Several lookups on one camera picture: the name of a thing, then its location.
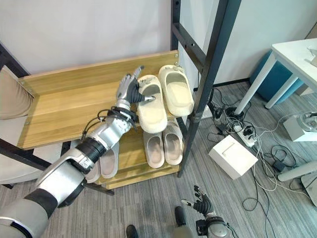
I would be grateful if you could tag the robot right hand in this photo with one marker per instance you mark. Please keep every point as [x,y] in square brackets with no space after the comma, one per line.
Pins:
[203,202]

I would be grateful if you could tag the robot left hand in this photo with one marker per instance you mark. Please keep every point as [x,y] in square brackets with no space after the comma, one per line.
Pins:
[131,93]

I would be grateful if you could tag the cream slipper with grey smudges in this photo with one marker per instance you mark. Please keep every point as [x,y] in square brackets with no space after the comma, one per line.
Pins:
[150,104]

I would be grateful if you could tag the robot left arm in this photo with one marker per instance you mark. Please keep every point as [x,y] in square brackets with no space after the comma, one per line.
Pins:
[74,161]

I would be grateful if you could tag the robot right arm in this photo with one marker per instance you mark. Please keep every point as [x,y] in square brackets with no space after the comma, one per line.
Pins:
[214,226]

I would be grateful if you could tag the wooden shoe rack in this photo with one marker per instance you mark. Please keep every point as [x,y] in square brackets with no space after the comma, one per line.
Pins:
[74,104]

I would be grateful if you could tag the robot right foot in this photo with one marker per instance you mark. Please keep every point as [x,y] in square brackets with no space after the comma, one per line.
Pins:
[180,216]

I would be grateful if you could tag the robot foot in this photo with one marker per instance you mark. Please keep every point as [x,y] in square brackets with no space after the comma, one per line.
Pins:
[180,216]
[132,231]

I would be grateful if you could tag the clean cream slipper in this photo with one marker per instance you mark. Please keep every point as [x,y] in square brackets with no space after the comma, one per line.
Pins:
[176,90]

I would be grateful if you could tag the white cardboard box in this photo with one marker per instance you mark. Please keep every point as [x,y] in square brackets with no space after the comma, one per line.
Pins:
[232,157]

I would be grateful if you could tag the grey-beige slipper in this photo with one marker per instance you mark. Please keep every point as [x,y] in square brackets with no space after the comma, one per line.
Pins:
[173,143]
[154,150]
[92,174]

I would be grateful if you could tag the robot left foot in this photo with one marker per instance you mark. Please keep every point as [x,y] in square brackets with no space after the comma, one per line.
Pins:
[132,231]

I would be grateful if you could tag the white power strip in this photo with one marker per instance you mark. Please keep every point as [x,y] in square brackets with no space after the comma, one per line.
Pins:
[244,135]

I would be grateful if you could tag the black power adapter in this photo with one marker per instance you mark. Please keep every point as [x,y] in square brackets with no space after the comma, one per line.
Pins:
[279,165]

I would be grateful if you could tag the beige chair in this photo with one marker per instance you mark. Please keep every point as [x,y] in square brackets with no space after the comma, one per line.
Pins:
[12,104]

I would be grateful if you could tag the white box with glass object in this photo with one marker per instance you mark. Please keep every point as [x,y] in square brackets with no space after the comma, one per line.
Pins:
[301,122]

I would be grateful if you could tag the white table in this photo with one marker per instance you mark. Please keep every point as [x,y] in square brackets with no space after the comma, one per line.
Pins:
[284,69]

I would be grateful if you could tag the black metal frame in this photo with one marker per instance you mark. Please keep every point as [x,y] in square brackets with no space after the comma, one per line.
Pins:
[205,74]

